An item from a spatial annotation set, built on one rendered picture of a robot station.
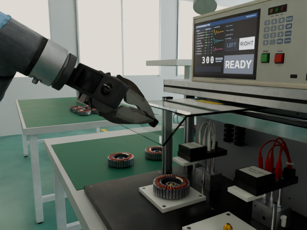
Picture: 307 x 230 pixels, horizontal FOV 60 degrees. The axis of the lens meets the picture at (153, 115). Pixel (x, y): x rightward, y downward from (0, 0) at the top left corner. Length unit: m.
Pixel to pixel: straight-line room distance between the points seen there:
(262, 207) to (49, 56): 0.60
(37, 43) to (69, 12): 4.85
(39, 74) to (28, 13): 4.74
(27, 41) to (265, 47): 0.51
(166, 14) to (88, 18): 1.70
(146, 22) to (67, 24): 1.60
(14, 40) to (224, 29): 0.54
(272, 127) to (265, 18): 0.26
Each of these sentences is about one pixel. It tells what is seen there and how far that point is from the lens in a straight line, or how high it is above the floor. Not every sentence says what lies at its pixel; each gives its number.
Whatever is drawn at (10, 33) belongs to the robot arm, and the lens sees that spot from 0.48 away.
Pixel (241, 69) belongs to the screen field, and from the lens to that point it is 0.75.
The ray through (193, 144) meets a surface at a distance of 0.85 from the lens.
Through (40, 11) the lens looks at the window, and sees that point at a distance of 5.24.
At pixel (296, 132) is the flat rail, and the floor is 1.03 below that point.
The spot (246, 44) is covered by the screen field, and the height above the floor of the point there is 1.22.
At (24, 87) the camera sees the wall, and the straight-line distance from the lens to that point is 5.14.
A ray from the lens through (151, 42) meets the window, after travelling 5.83.
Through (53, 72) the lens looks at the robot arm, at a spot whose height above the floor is 1.15.
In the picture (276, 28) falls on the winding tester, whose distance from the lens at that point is 0.69.
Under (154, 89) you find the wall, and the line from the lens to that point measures 5.86.
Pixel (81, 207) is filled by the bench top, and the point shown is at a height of 0.75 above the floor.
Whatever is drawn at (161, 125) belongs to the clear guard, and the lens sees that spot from 0.58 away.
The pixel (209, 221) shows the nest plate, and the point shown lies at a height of 0.78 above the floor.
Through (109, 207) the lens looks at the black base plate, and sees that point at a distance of 0.80.
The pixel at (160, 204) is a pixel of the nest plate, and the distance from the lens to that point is 0.79.
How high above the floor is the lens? 1.16
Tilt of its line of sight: 10 degrees down
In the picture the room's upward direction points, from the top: straight up
